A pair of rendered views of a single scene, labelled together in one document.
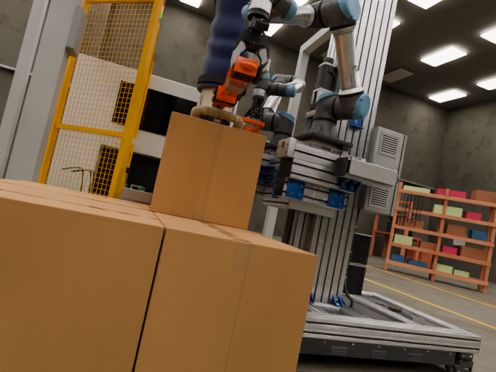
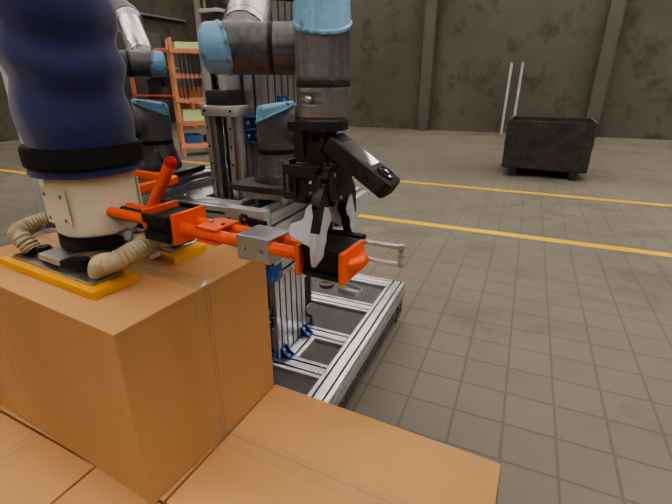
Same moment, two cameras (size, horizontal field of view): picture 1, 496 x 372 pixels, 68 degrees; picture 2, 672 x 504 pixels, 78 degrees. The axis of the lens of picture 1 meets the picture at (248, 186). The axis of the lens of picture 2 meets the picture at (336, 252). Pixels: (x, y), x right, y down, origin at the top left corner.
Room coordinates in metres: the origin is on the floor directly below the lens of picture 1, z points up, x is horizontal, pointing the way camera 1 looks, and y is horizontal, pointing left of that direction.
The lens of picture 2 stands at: (0.77, 0.53, 1.33)
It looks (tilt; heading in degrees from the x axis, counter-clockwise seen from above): 22 degrees down; 313
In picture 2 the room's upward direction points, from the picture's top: straight up
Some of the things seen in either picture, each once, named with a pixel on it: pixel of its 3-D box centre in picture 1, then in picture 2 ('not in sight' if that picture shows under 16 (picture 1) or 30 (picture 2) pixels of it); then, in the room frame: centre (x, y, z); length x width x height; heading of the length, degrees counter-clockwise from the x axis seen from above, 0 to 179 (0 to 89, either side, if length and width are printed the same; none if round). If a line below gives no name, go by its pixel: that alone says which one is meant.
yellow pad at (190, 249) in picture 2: not in sight; (141, 235); (1.79, 0.14, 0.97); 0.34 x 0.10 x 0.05; 14
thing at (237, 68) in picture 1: (243, 69); (330, 256); (1.18, 0.09, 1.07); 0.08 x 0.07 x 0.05; 14
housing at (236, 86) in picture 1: (235, 83); (264, 244); (1.32, 0.12, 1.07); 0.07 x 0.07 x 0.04; 14
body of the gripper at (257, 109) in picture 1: (256, 107); not in sight; (2.09, 0.04, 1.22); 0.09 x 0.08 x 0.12; 14
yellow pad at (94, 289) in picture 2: not in sight; (65, 262); (1.75, 0.32, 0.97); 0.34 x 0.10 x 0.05; 14
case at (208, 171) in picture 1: (201, 175); (125, 331); (1.77, 0.23, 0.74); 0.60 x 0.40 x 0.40; 14
